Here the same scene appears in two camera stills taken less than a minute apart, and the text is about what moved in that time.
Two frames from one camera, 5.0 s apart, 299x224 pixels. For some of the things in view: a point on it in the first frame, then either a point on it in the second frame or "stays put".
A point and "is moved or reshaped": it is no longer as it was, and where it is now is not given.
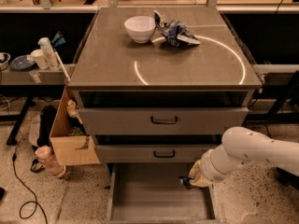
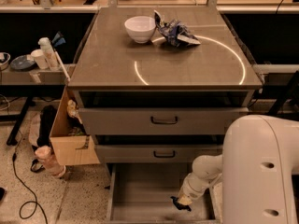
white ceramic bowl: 141,28 stays put
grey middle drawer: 153,153 stays put
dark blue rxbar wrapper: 186,181 is moved or reshaped
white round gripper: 207,168 -> 191,190
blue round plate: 22,63 stays put
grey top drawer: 206,120 stays put
